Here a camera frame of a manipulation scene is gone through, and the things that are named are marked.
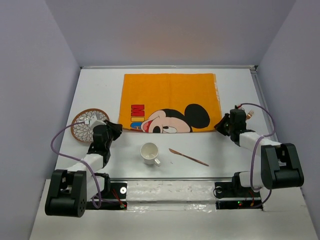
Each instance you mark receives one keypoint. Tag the white ceramic mug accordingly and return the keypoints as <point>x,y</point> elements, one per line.
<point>149,152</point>

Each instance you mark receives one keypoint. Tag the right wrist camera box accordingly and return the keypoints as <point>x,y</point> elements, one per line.
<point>239,107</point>

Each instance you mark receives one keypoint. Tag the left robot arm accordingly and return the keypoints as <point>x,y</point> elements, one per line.
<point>70,189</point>

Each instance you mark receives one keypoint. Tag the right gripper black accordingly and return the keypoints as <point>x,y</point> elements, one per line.
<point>218,126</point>

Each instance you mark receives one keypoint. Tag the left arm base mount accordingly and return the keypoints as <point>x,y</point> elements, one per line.
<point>114,200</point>

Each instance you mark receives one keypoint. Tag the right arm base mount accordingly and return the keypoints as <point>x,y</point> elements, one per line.
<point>230,197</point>

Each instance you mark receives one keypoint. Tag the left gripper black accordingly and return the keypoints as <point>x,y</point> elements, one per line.
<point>115,128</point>

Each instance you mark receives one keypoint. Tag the yellow Mickey Mouse cloth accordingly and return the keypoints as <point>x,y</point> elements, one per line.
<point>170,103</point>

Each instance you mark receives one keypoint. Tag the copper knife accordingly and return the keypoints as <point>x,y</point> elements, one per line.
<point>188,157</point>

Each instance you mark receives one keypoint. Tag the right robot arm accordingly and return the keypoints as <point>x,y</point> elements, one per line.
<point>274,165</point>

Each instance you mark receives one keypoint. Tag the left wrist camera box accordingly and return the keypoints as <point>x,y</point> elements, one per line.
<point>92,122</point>

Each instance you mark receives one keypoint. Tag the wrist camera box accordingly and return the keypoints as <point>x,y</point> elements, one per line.
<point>239,107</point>
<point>92,122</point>

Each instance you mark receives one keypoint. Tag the copper fork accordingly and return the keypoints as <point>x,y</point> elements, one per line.
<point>250,114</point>

